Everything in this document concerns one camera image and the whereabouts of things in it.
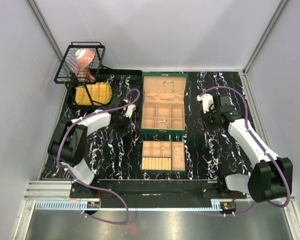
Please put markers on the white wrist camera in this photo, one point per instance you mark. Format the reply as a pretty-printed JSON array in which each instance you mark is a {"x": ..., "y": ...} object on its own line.
[
  {"x": 129, "y": 110},
  {"x": 207, "y": 102}
]

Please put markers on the black wire dish rack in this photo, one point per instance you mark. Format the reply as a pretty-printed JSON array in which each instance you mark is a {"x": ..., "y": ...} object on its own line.
[{"x": 121, "y": 80}]

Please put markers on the red patterned cup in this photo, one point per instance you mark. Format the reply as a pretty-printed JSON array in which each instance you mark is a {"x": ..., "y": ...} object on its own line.
[{"x": 83, "y": 58}]

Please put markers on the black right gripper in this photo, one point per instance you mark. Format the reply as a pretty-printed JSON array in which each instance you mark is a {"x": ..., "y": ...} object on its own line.
[{"x": 213, "y": 111}]

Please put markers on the yellow woven tray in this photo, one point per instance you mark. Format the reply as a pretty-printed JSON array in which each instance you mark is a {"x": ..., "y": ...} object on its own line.
[{"x": 97, "y": 94}]

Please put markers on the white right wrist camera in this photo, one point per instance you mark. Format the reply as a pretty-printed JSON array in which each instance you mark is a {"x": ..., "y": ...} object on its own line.
[{"x": 207, "y": 102}]

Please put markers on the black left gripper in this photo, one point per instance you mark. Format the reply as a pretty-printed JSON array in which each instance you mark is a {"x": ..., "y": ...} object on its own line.
[{"x": 128, "y": 120}]

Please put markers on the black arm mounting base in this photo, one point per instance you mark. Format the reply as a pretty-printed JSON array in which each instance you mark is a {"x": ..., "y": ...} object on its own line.
[{"x": 154, "y": 194}]

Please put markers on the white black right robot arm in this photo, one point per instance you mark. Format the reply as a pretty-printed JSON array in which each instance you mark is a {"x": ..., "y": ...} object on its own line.
[{"x": 272, "y": 175}]

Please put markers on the green jewelry box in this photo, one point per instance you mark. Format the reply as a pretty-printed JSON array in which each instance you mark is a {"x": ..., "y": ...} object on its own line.
[{"x": 163, "y": 106}]

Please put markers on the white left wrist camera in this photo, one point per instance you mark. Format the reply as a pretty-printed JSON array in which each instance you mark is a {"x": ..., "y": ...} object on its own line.
[{"x": 129, "y": 110}]

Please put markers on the green jewelry tray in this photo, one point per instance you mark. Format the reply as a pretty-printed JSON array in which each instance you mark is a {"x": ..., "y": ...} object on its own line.
[{"x": 163, "y": 156}]

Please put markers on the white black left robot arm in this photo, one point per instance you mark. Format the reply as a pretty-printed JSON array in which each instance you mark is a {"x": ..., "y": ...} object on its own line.
[{"x": 69, "y": 139}]

